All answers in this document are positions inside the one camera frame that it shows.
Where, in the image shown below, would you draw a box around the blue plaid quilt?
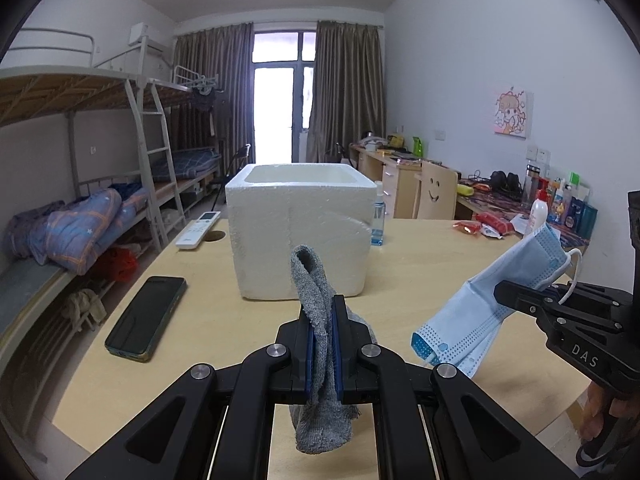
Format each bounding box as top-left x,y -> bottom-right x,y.
5,187 -> 151,276

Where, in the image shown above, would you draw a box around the black smartphone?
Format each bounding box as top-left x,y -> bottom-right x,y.
104,276 -> 188,363

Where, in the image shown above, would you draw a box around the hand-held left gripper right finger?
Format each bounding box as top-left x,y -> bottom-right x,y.
332,294 -> 576,480

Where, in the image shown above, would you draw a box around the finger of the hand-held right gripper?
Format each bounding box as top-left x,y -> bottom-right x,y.
494,280 -> 636,333

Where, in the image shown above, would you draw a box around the wooden desk with drawers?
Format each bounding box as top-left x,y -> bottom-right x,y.
350,142 -> 443,220

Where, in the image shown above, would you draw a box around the hanging dark blue garment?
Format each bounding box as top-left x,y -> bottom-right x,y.
190,87 -> 221,111

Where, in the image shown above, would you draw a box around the beige crumpled cloth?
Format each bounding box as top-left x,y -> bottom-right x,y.
62,287 -> 107,333

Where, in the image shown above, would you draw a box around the brown curtain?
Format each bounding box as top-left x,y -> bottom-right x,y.
306,20 -> 387,163
172,22 -> 256,163

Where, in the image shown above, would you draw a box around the grey metal bunk bed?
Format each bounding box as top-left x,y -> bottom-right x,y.
142,65 -> 223,198
0,27 -> 166,348

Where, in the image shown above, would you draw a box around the person's right hand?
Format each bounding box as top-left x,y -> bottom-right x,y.
580,377 -> 640,443

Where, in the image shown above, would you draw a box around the black headphones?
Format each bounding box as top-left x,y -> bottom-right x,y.
487,170 -> 523,193

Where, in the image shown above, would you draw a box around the white foam box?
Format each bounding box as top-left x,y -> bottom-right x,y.
225,162 -> 377,302

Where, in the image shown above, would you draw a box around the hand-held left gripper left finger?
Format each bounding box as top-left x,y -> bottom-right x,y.
65,305 -> 321,480

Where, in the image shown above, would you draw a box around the wooden chair with smiley face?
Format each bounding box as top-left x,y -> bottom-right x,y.
414,160 -> 460,221

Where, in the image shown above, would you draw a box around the black flask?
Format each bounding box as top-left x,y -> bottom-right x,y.
522,162 -> 542,208

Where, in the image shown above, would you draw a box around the blue plaid bedding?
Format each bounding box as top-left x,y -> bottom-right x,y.
150,147 -> 222,182

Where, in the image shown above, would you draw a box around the black folding chair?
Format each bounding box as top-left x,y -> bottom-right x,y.
210,143 -> 252,211

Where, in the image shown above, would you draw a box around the row of toiletry bottles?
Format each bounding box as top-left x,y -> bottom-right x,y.
542,172 -> 598,236

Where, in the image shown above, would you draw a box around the blue face mask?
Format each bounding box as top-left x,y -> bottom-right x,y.
411,224 -> 586,380

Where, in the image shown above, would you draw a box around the grey metal bed ladder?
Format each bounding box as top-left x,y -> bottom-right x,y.
124,77 -> 187,253

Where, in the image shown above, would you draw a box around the desk with patterned cloth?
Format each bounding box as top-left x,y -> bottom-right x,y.
455,177 -> 596,256

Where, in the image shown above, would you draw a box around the hanging black garment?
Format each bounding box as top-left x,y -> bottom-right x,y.
210,97 -> 231,139

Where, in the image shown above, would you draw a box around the cartoon wall poster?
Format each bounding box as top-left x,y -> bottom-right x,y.
492,90 -> 535,137

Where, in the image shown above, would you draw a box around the red plastic bag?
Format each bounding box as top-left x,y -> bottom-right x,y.
97,247 -> 138,286

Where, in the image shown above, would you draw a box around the clear spray bottle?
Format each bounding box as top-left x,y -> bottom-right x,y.
371,180 -> 387,247

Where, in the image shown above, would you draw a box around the white remote control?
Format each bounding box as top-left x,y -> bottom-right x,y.
175,211 -> 222,250

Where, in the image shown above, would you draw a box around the glass balcony door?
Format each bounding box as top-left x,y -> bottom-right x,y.
252,30 -> 317,163

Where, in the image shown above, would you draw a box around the grey sock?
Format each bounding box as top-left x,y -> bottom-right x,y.
289,245 -> 381,455

